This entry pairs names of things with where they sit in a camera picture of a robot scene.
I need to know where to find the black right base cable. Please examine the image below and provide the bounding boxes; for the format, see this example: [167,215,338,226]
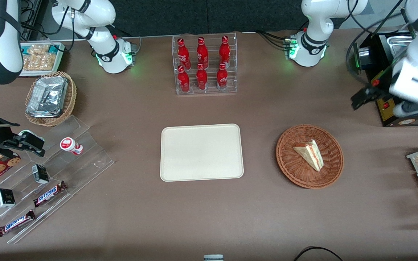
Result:
[112,25,141,48]

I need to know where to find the light tan wicker basket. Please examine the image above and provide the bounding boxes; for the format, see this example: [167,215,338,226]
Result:
[25,71,77,127]

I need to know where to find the cream rectangular tray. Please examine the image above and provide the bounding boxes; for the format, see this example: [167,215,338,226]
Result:
[160,124,245,182]

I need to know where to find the clear acrylic bottle rack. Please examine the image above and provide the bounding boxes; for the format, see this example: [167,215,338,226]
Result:
[172,32,238,95]

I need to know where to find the triangular sandwich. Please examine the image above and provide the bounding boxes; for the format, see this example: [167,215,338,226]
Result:
[293,140,324,172]

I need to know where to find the black food warmer cabinet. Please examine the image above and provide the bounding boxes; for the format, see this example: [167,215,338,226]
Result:
[353,31,418,127]

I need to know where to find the black left base cables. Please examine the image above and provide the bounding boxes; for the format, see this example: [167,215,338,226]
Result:
[255,30,290,50]

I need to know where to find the round brown wicker basket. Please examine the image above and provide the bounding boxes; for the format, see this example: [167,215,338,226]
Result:
[276,124,344,189]

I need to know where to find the red white yogurt bottle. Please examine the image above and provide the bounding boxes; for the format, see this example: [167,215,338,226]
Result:
[60,137,83,156]

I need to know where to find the clear acrylic stepped stand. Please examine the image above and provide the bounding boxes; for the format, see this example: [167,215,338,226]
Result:
[0,115,115,244]

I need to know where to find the small black box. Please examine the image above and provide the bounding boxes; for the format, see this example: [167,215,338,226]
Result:
[0,188,16,208]
[32,164,50,185]

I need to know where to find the stainless steel pan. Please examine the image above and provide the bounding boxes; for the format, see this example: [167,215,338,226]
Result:
[385,34,418,55]

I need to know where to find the white snack tray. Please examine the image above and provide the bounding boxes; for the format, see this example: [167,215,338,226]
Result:
[19,42,66,77]

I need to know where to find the silver foil packets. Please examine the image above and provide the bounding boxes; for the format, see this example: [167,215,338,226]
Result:
[26,75,69,118]

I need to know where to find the black floor cable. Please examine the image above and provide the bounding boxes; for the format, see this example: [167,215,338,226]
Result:
[293,246,344,261]

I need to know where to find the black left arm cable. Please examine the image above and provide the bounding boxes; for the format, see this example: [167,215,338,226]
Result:
[345,0,418,78]

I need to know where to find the red cola bottle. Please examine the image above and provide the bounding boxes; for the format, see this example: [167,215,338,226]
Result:
[216,62,229,91]
[177,65,191,93]
[177,38,192,70]
[197,37,209,69]
[219,35,231,68]
[196,63,208,91]

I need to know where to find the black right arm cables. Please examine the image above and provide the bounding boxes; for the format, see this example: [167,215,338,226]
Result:
[20,0,76,51]

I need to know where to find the brown Snickers bar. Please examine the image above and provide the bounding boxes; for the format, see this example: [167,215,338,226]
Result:
[33,181,67,207]
[0,210,36,237]

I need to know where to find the clear bagged snack packs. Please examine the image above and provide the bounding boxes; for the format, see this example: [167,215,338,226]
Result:
[22,44,58,71]

